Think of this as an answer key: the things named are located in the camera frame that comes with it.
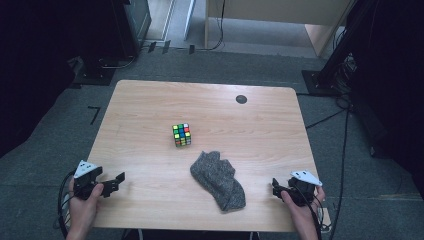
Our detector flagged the tangled black cables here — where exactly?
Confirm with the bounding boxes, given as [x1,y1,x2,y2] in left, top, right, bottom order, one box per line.
[331,53,359,101]

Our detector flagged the dark curtain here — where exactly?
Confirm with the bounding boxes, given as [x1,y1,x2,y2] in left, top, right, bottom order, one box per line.
[0,0,116,159]
[346,0,424,201]

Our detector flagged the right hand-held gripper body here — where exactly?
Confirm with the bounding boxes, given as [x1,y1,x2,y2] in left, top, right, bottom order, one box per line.
[286,170,324,208]

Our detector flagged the person's right hand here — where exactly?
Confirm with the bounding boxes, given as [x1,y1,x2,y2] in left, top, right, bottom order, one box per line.
[280,186,327,229]

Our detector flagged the black stand base plate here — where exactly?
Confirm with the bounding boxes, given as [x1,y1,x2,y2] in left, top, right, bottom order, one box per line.
[73,56,117,87]

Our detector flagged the black looped floor cable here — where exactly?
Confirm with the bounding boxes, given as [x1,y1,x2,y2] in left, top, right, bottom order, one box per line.
[97,53,138,70]

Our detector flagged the long black floor cable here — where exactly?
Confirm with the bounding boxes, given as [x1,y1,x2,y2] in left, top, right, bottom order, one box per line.
[328,109,350,240]

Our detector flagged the black tape corner mark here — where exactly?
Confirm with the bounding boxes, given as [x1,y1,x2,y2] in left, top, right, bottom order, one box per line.
[87,105,102,126]

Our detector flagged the light wooden desk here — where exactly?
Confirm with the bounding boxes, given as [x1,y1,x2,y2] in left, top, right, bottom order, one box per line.
[204,0,355,58]

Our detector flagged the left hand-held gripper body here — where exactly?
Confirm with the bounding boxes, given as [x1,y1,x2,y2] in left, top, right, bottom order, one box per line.
[73,160,104,201]

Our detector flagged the short black floor cable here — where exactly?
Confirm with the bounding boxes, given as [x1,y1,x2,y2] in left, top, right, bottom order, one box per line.
[305,108,348,130]

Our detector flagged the black hanging cable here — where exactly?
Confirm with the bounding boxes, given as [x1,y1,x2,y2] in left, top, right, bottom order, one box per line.
[196,0,227,52]

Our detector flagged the person's left hand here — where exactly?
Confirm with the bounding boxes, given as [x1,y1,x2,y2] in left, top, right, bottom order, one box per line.
[67,179,106,228]

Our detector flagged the multicoloured puzzle cube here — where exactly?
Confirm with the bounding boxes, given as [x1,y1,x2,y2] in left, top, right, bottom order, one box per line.
[171,123,193,148]

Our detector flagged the black cabinet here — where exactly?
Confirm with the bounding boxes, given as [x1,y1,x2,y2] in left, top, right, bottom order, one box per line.
[111,0,153,60]

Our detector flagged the black metal stand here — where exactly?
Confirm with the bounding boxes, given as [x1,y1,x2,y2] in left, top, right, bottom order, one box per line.
[301,0,371,98]

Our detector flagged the grey fuzzy sock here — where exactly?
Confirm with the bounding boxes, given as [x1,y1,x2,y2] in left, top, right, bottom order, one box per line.
[189,150,247,213]

